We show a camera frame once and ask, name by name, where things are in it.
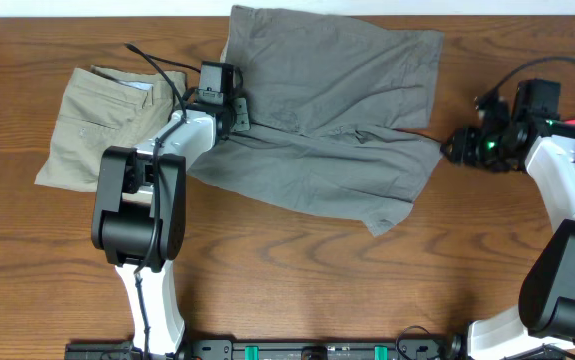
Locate grey shorts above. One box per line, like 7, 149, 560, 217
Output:
189, 6, 444, 236

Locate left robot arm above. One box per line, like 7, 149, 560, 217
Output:
83, 97, 250, 359

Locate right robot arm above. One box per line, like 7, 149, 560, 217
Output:
441, 118, 575, 359

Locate folded khaki shorts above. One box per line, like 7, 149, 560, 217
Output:
35, 66, 177, 192

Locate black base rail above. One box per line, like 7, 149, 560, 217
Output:
64, 323, 468, 360

